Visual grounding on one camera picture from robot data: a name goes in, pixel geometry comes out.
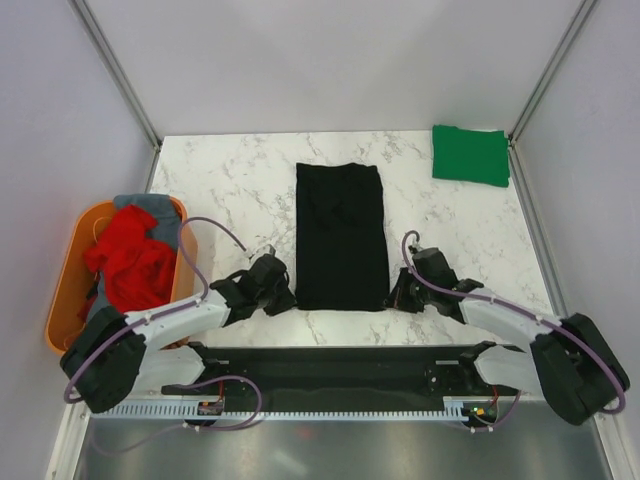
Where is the orange plastic basket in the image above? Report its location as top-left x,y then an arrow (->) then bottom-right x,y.
45,201 -> 198,356

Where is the right aluminium frame post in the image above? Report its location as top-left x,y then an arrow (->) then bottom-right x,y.
507,0 -> 601,146

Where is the white slotted cable duct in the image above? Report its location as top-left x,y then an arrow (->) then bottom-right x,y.
95,397 -> 487,422

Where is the folded green t shirt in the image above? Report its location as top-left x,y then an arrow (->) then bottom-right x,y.
431,125 -> 510,188

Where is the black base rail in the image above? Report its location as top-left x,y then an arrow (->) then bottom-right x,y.
161,346 -> 516,411

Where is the left aluminium frame post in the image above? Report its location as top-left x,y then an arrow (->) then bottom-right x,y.
69,0 -> 164,151

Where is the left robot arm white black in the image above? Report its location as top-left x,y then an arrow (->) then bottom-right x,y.
60,254 -> 295,414

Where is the grey t shirt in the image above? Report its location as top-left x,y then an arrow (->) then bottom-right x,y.
79,194 -> 181,321

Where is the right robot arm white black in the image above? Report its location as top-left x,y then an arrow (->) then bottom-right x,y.
388,244 -> 630,425

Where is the black t shirt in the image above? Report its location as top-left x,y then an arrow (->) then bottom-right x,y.
295,163 -> 390,312

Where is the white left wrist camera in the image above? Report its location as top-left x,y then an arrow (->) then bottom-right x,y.
247,244 -> 276,261

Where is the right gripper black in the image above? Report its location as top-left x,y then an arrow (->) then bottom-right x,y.
383,267 -> 436,313

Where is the red t shirt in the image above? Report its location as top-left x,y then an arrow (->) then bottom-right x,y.
83,205 -> 177,318

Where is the aluminium frame post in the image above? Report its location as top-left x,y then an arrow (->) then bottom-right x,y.
507,0 -> 601,146
69,0 -> 164,151

